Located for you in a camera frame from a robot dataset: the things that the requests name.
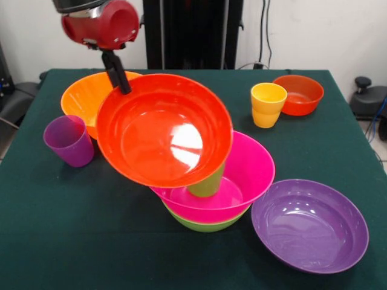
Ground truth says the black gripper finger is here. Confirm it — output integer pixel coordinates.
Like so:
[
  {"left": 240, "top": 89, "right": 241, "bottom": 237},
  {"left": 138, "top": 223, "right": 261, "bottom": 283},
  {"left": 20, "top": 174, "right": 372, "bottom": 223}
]
[
  {"left": 105, "top": 50, "right": 132, "bottom": 95},
  {"left": 100, "top": 51, "right": 119, "bottom": 89}
]

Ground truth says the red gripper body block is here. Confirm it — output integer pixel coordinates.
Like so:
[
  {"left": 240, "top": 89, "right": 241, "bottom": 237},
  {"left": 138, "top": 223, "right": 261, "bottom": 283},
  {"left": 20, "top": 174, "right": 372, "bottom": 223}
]
[{"left": 61, "top": 0, "right": 140, "bottom": 51}]

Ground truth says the large red shallow bowl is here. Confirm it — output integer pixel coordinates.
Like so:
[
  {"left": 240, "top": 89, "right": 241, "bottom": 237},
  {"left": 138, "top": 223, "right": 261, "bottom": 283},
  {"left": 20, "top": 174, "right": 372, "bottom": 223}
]
[{"left": 96, "top": 73, "right": 234, "bottom": 189}]

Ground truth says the green cup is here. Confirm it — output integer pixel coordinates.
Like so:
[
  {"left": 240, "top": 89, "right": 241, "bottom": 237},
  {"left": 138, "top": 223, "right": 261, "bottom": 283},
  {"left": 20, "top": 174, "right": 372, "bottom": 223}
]
[{"left": 187, "top": 163, "right": 226, "bottom": 198}]

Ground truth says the yellow cup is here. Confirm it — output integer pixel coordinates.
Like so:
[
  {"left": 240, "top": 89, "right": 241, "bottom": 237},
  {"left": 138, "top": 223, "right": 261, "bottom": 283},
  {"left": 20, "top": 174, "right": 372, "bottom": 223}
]
[{"left": 250, "top": 82, "right": 288, "bottom": 129}]

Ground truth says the large pink bowl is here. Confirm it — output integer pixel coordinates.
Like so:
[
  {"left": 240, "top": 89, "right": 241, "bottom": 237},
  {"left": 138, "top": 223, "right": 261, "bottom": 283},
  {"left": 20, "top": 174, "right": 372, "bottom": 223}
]
[{"left": 149, "top": 130, "right": 276, "bottom": 224}]

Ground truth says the large orange bowl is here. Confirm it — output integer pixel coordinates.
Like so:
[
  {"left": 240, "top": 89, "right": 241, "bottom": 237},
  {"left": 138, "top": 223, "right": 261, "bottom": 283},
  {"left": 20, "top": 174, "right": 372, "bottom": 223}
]
[{"left": 60, "top": 71, "right": 143, "bottom": 140}]

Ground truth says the purple cup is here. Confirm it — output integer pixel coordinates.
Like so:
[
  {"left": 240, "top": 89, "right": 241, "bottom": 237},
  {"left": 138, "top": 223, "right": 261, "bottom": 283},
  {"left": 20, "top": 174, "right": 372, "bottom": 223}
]
[{"left": 43, "top": 115, "right": 96, "bottom": 168}]

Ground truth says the black floor base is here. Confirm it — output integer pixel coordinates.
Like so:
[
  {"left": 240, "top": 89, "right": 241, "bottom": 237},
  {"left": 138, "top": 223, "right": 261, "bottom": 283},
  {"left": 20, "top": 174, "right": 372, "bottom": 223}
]
[
  {"left": 0, "top": 81, "right": 40, "bottom": 124},
  {"left": 350, "top": 77, "right": 387, "bottom": 121}
]

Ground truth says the green bowl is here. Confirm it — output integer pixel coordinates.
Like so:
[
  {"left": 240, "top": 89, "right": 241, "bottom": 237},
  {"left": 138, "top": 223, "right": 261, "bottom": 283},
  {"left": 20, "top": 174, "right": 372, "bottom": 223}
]
[{"left": 164, "top": 205, "right": 250, "bottom": 233}]

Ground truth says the small red bowl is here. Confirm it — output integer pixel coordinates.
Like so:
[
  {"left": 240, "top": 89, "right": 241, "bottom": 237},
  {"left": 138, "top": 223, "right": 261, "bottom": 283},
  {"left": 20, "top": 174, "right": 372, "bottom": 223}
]
[{"left": 272, "top": 74, "right": 325, "bottom": 117}]

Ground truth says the dark green tablecloth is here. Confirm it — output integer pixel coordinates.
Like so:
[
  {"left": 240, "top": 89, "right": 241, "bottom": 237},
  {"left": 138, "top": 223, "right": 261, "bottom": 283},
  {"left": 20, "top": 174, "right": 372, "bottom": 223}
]
[{"left": 0, "top": 68, "right": 387, "bottom": 290}]

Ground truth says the large purple shallow bowl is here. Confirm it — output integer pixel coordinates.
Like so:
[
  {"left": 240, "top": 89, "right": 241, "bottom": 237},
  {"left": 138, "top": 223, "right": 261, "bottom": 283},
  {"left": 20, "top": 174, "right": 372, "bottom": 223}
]
[{"left": 250, "top": 178, "right": 369, "bottom": 274}]

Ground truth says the black hanging cable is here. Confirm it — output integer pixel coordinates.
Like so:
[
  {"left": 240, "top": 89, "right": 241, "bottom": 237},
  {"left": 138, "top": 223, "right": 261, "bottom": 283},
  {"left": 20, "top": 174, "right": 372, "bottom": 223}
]
[{"left": 259, "top": 0, "right": 273, "bottom": 69}]

